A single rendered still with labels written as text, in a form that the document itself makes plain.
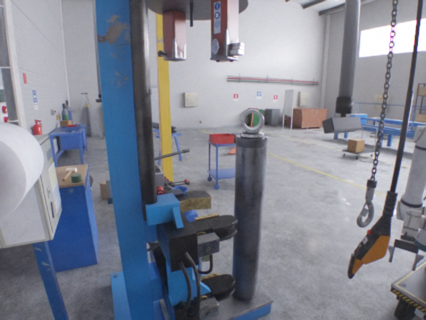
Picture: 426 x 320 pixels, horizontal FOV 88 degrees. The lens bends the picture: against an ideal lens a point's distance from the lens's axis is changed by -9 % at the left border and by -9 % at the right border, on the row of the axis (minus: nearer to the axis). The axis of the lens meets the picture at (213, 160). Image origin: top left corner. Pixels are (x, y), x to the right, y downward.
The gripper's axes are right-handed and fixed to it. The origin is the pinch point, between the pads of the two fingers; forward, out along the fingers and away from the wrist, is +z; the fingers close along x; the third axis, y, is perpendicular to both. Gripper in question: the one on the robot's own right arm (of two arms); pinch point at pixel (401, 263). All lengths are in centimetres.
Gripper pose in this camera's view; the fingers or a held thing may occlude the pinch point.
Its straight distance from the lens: 189.1
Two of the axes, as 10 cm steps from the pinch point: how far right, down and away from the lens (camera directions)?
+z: -2.7, 9.6, -0.7
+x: -5.7, -1.0, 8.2
